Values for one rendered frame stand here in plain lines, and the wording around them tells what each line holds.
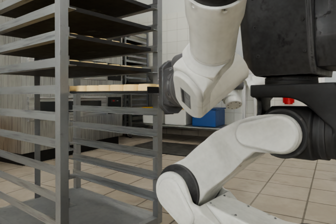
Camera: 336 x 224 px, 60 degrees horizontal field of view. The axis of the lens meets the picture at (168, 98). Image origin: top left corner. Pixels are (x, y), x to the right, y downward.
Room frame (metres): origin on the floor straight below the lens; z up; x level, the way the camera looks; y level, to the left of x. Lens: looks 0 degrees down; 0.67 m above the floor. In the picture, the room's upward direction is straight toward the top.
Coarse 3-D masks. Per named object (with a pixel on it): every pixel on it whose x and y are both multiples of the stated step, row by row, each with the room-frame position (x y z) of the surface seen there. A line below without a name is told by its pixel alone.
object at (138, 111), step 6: (72, 108) 1.64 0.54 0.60; (78, 108) 1.61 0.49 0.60; (84, 108) 1.57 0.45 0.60; (90, 108) 1.54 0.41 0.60; (96, 108) 1.50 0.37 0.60; (102, 108) 1.47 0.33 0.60; (108, 108) 1.44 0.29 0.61; (114, 108) 1.41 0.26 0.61; (120, 108) 1.38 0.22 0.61; (126, 108) 1.36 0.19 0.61; (132, 108) 1.33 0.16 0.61; (138, 108) 1.31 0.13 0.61; (144, 108) 1.28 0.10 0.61; (150, 108) 1.26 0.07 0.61; (156, 108) 1.24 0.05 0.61; (138, 114) 1.27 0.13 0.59; (144, 114) 1.25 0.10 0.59; (150, 114) 1.23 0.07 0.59; (156, 114) 1.23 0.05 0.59
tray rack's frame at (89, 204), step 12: (36, 84) 1.48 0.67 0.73; (36, 96) 1.47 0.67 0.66; (36, 108) 1.47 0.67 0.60; (36, 120) 1.47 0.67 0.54; (36, 132) 1.47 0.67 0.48; (36, 144) 1.47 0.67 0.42; (36, 156) 1.47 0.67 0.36; (36, 180) 1.47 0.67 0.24; (72, 192) 1.56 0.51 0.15; (84, 192) 1.56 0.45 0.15; (36, 204) 1.39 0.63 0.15; (48, 204) 1.39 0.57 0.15; (84, 204) 1.39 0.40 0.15; (96, 204) 1.39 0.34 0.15; (108, 204) 1.39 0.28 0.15; (120, 204) 1.39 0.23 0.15; (0, 216) 1.25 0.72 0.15; (12, 216) 1.25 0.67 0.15; (24, 216) 1.25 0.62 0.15; (72, 216) 1.25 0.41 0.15; (84, 216) 1.25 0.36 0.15; (96, 216) 1.25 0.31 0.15; (108, 216) 1.25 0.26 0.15; (120, 216) 1.25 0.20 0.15; (132, 216) 1.25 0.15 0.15; (144, 216) 1.25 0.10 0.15
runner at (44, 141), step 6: (0, 132) 1.25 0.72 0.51; (6, 132) 1.21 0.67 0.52; (12, 132) 1.17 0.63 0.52; (18, 132) 1.14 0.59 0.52; (18, 138) 1.14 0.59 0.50; (24, 138) 1.11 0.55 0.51; (30, 138) 1.08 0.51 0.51; (36, 138) 1.05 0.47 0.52; (42, 138) 1.02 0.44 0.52; (48, 138) 0.99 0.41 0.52; (54, 138) 0.97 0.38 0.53; (42, 144) 1.02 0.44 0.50; (48, 144) 0.99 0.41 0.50; (54, 144) 0.97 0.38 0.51
